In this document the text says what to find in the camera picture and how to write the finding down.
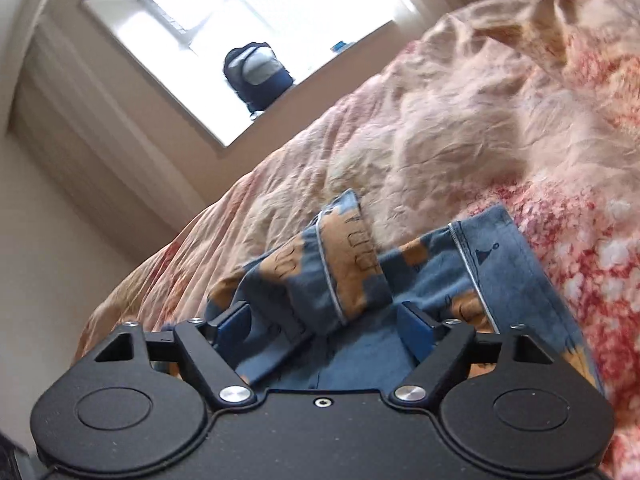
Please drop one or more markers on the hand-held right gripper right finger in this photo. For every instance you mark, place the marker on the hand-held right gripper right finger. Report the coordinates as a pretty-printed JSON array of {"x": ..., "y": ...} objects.
[{"x": 415, "y": 332}]

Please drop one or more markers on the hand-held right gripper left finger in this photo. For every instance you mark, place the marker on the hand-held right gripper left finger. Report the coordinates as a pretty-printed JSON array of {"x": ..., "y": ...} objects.
[{"x": 232, "y": 327}]

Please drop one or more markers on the blue pants with orange print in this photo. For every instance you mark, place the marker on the blue pants with orange print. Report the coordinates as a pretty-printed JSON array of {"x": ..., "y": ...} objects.
[{"x": 450, "y": 280}]

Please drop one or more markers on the floral pink blanket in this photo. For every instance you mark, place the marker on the floral pink blanket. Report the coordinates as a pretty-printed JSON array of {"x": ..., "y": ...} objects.
[{"x": 450, "y": 110}]

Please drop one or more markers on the dark blue backpack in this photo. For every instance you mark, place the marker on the dark blue backpack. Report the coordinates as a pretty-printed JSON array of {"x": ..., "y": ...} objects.
[{"x": 257, "y": 77}]

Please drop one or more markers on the beige pleated curtain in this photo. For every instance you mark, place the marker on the beige pleated curtain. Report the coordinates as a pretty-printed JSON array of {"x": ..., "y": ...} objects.
[{"x": 75, "y": 125}]

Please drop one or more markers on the small blue object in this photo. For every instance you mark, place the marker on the small blue object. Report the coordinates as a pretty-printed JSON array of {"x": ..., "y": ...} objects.
[{"x": 338, "y": 46}]

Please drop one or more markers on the bright window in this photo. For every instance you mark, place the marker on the bright window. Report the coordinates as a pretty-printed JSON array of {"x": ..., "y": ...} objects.
[{"x": 280, "y": 0}]

